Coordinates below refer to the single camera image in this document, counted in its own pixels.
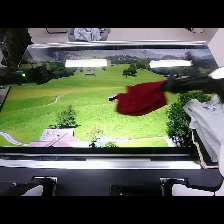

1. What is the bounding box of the dark red T-shirt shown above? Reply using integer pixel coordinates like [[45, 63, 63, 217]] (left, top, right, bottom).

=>
[[114, 79, 169, 117]]

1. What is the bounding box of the heap of clothes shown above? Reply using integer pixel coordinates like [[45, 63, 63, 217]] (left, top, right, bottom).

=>
[[67, 28, 112, 43]]

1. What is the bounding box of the light grey garment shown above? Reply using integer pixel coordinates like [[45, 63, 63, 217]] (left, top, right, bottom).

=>
[[183, 94, 224, 165]]

